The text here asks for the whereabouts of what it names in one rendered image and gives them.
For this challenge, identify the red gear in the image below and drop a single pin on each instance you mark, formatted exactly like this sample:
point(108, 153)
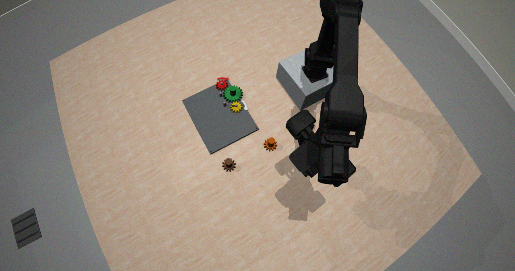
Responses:
point(222, 87)

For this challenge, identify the yellow gear with black stripe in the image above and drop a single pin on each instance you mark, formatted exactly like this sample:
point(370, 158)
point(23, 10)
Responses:
point(236, 109)

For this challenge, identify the brown gear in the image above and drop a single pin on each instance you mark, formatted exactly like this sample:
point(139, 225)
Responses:
point(228, 164)

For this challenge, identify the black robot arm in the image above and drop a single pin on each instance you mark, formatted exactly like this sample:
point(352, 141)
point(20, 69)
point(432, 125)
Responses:
point(343, 110)

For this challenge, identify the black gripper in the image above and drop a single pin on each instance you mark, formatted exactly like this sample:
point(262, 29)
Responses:
point(301, 127)

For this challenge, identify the green gear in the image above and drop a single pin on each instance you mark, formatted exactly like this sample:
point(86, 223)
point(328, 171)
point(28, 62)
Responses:
point(232, 93)

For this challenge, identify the orange gear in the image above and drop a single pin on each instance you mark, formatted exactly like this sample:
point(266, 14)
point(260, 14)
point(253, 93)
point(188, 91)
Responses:
point(270, 144)

